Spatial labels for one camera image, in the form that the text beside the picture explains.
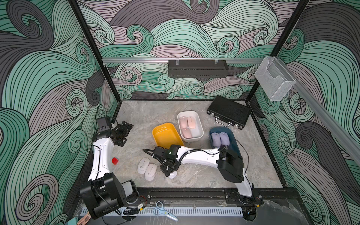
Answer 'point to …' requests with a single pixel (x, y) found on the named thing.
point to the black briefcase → (227, 112)
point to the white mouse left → (143, 165)
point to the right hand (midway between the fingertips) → (166, 172)
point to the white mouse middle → (150, 172)
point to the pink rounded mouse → (183, 121)
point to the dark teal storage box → (233, 143)
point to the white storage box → (197, 132)
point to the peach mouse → (191, 123)
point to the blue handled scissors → (160, 210)
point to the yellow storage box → (166, 134)
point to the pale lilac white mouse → (173, 175)
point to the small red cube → (115, 161)
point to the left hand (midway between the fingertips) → (129, 129)
